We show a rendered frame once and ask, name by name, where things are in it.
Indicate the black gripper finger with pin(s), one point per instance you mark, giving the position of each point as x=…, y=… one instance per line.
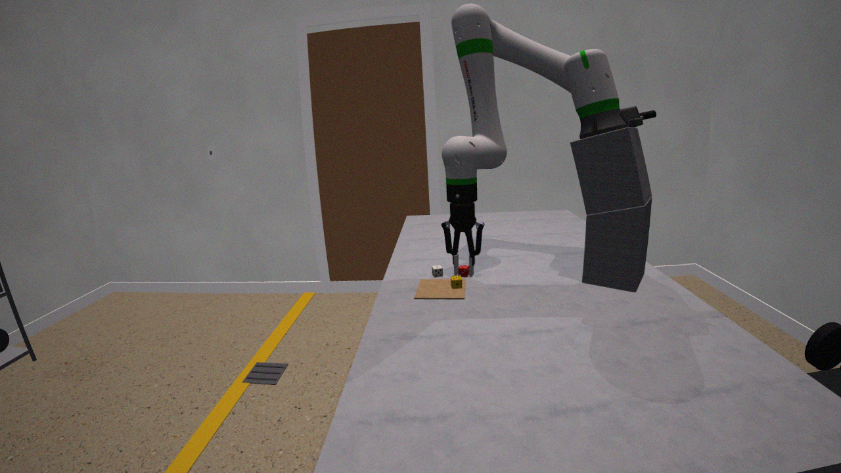
x=448, y=244
x=472, y=251

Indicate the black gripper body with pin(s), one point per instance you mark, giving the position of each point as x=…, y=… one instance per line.
x=466, y=210

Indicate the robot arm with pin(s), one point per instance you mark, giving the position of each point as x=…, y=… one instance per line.
x=586, y=75

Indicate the tan mat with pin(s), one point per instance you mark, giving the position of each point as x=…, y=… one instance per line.
x=439, y=289

